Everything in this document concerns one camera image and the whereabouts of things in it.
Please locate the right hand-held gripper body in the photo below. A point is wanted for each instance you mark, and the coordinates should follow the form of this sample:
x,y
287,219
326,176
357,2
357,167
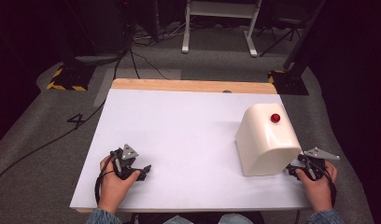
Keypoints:
x,y
314,161

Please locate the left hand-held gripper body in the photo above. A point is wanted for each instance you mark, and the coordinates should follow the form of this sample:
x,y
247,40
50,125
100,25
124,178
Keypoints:
x,y
127,158

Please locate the cream bread box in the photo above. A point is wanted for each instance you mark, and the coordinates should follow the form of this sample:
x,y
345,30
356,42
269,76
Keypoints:
x,y
266,141

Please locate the red round knob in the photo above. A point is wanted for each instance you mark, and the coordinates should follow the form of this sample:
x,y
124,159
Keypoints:
x,y
275,118

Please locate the person's right hand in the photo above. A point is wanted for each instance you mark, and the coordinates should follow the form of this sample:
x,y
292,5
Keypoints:
x,y
317,186

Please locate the person's left hand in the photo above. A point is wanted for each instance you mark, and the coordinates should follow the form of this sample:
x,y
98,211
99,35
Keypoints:
x,y
114,186

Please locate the white table cover sheet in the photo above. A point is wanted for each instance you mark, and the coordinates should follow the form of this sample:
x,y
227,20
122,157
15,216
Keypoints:
x,y
179,146

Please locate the person's lap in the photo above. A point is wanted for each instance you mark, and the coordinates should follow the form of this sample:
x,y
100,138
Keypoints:
x,y
198,218

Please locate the black stand with striped base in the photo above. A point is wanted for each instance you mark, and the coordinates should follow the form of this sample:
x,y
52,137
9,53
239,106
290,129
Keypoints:
x,y
293,77
72,74

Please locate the wooden table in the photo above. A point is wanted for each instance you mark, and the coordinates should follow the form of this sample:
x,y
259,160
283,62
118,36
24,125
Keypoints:
x,y
194,86

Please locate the black tripod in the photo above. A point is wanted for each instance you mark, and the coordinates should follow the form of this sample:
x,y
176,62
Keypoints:
x,y
280,32

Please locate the white desk frame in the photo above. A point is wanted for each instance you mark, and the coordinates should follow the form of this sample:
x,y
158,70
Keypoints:
x,y
221,23

